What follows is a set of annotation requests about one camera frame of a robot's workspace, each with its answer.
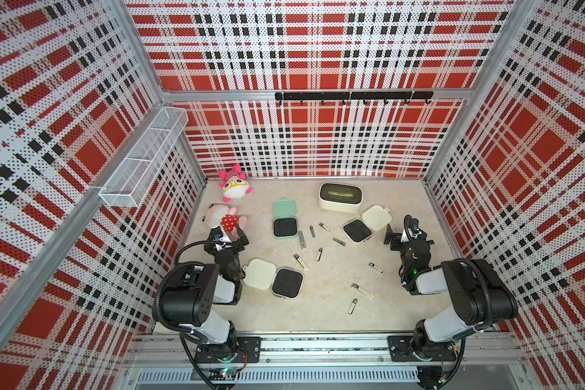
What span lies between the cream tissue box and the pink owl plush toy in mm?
359

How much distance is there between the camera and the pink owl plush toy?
3.63 ft

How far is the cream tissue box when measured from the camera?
107 centimetres
